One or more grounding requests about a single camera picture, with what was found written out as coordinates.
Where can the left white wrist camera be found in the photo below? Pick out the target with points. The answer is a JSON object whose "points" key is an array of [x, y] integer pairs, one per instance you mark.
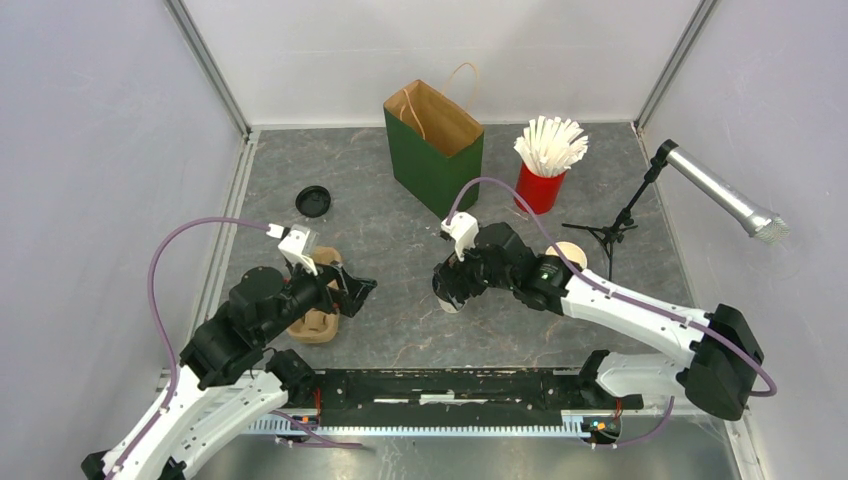
{"points": [[296, 244]]}

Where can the green paper bag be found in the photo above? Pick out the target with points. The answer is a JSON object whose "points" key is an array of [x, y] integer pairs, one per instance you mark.
{"points": [[435, 145]]}

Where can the brown cardboard cup carrier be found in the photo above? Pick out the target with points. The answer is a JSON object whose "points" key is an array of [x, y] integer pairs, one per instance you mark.
{"points": [[317, 327]]}

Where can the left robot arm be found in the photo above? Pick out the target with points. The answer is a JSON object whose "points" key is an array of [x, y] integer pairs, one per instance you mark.
{"points": [[186, 427]]}

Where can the silver microphone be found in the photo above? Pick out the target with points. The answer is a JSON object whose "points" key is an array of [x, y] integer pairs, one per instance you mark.
{"points": [[758, 222]]}

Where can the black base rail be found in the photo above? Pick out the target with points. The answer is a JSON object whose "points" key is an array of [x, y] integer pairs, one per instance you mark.
{"points": [[473, 397]]}

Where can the black coffee lid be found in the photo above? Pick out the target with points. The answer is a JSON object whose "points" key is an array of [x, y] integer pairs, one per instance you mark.
{"points": [[439, 288], [313, 201]]}

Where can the white paper coffee cup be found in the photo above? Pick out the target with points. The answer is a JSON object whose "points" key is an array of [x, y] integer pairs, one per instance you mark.
{"points": [[450, 306]]}

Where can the red cup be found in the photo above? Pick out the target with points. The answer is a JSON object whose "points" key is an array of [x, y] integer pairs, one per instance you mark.
{"points": [[540, 193]]}

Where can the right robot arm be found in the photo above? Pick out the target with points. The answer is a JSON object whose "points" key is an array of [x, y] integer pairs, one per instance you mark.
{"points": [[710, 358]]}

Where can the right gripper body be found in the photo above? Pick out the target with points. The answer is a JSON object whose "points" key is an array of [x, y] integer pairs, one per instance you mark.
{"points": [[476, 274]]}

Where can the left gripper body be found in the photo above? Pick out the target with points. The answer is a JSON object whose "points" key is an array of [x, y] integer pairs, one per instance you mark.
{"points": [[306, 290]]}

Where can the white wrapped straws bundle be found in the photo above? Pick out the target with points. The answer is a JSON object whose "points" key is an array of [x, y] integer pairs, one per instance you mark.
{"points": [[549, 146]]}

